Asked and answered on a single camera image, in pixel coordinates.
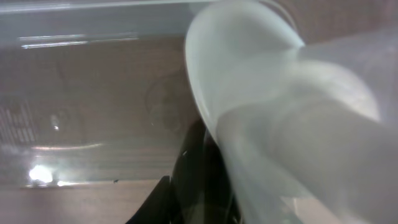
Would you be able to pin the dark bottle white cap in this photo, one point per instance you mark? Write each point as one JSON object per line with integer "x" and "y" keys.
{"x": 201, "y": 187}

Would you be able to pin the clear plastic container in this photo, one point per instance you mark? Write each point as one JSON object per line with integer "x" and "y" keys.
{"x": 96, "y": 99}

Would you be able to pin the white spray bottle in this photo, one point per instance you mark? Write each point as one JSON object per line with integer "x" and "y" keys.
{"x": 314, "y": 126}

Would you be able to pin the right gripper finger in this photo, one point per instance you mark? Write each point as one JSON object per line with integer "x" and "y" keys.
{"x": 156, "y": 208}

